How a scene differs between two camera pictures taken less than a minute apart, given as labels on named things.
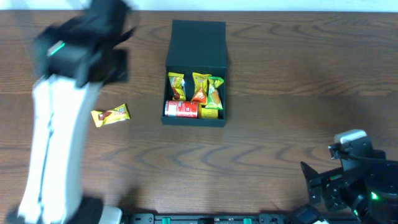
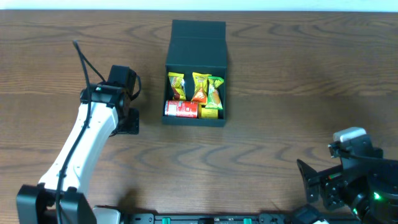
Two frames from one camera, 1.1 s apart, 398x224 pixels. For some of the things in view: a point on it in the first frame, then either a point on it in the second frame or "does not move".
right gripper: [334, 184] does not move
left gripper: [119, 59] to [133, 128]
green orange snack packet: [214, 101] does not move
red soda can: [181, 109] does not move
